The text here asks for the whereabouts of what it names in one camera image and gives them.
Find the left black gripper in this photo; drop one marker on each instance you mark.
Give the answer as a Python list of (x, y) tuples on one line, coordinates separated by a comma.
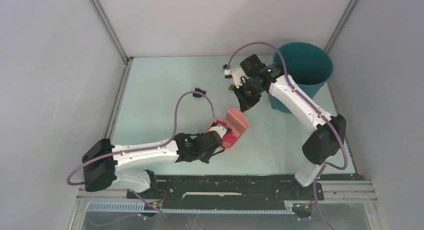
[(207, 158)]

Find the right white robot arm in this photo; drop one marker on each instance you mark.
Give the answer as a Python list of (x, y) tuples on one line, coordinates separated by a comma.
[(327, 132)]

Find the large black paper scrap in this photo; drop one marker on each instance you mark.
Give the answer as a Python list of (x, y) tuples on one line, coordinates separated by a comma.
[(198, 93)]

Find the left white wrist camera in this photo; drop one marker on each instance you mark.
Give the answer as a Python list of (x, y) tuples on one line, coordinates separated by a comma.
[(219, 128)]

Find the pink plastic hand brush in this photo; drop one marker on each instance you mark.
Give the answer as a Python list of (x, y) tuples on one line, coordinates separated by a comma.
[(237, 121)]

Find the pink plastic dustpan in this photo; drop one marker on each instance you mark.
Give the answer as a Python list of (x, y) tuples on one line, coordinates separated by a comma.
[(238, 135)]

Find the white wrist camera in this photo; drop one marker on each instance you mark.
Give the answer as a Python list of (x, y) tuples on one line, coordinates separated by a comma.
[(236, 74), (219, 128)]

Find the magenta paper scrap large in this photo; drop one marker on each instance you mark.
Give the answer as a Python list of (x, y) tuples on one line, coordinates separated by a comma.
[(230, 137)]

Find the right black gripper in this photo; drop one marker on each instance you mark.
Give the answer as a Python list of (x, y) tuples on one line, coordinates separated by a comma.
[(246, 103)]

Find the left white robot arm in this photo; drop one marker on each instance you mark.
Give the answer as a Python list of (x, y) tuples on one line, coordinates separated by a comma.
[(113, 166)]

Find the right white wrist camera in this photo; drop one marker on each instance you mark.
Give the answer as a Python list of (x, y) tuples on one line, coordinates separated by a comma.
[(236, 74)]

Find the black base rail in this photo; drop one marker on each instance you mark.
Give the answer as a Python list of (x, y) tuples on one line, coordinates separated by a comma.
[(230, 192)]

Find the teal plastic bucket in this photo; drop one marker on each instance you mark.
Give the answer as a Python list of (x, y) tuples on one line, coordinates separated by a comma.
[(309, 66)]

